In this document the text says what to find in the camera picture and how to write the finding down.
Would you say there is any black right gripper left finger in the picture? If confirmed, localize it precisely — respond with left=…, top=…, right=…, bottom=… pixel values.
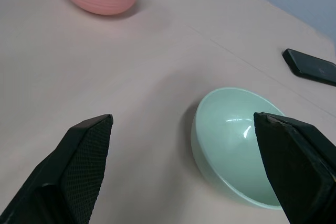
left=0, top=114, right=114, bottom=224

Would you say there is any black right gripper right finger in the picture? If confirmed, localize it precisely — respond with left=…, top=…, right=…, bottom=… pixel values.
left=253, top=111, right=336, bottom=224

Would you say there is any light green plastic bowl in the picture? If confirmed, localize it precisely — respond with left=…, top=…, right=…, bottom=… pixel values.
left=191, top=87, right=287, bottom=211

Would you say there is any black smartphone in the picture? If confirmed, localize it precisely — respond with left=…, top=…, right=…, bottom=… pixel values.
left=281, top=48, right=336, bottom=87

